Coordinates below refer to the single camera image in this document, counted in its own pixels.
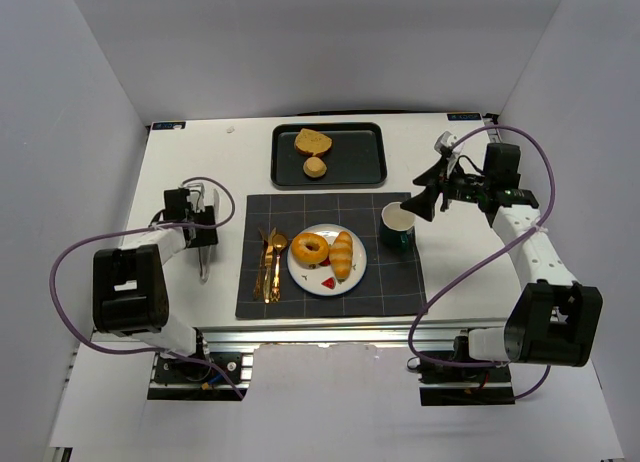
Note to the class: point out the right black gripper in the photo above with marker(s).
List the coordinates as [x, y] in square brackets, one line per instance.
[444, 186]

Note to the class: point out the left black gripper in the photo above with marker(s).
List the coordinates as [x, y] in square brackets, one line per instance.
[206, 230]

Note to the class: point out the striped bread roll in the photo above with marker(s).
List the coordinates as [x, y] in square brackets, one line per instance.
[341, 255]

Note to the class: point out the orange bagel donut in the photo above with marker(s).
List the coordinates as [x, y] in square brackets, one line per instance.
[310, 248]

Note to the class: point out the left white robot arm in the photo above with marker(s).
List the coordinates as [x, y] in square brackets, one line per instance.
[130, 297]

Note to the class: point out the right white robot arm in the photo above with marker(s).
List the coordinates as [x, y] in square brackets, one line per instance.
[555, 319]

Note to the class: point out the sliced brown bread loaf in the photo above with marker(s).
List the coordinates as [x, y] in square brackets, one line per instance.
[312, 143]

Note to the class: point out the green mug white interior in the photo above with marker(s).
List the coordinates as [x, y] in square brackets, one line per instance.
[396, 226]

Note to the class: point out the right blue corner label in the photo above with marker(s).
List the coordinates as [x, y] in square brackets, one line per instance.
[464, 116]

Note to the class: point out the blue corner label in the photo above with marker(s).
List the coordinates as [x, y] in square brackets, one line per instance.
[168, 125]
[464, 116]

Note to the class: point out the black rectangular tray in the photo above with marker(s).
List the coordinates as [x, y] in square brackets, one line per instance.
[356, 158]

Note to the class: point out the gold spoon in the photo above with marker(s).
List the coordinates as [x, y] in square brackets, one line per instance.
[280, 242]

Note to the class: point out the gold fork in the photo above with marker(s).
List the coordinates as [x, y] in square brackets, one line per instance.
[257, 291]

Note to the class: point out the left blue corner label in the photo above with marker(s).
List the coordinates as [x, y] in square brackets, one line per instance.
[168, 125]

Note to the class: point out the dark checked placemat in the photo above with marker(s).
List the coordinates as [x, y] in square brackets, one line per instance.
[393, 284]

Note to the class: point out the small round bun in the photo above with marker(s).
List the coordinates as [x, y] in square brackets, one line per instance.
[314, 167]

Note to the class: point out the white watermelon pattern plate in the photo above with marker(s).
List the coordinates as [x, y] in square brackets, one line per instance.
[321, 280]

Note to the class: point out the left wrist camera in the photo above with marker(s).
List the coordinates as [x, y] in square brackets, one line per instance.
[196, 196]

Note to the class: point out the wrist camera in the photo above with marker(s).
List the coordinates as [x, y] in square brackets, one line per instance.
[446, 142]
[196, 196]

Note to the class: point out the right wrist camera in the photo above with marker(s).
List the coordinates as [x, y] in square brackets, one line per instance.
[446, 142]

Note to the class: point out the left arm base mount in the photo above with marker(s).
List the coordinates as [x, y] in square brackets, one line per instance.
[172, 380]

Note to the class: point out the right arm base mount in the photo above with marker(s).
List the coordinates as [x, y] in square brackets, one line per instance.
[449, 377]

